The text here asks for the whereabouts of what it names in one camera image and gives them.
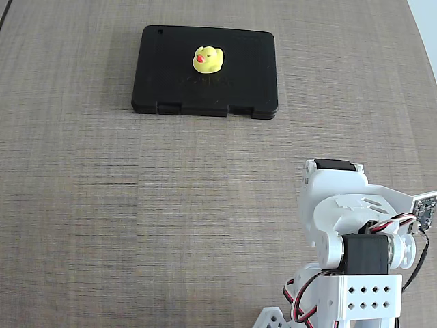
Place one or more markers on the black plastic case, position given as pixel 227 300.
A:
pixel 239 89

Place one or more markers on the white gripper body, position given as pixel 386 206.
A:
pixel 336 165

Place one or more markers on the white perforated plastic bracket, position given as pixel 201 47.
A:
pixel 271 317

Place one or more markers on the green camera circuit board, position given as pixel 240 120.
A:
pixel 425 210

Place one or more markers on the yellow rubber duck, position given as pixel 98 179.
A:
pixel 209 61

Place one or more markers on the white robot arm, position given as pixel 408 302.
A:
pixel 367 297

